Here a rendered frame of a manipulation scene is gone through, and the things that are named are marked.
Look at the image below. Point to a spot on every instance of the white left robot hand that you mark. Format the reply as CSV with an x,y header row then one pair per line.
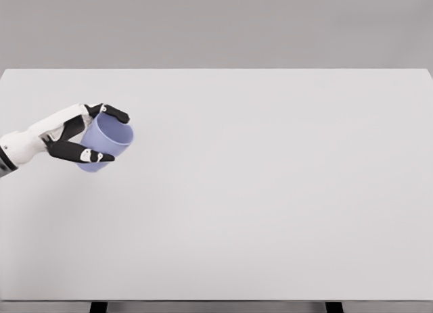
x,y
50,125

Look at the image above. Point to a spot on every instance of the lavender blue plastic cup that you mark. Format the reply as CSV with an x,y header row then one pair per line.
x,y
107,140

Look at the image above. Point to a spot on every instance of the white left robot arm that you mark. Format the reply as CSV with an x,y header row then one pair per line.
x,y
13,147

